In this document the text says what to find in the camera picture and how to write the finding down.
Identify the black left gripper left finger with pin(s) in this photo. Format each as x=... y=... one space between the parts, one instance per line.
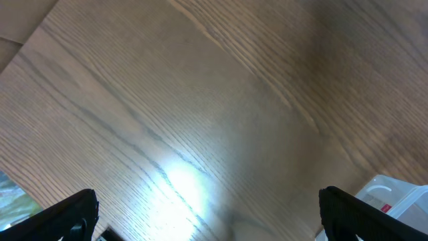
x=74 y=218

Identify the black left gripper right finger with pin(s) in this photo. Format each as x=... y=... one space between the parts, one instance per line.
x=346 y=218

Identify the clear plastic container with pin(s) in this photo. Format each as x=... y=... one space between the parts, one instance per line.
x=403 y=201

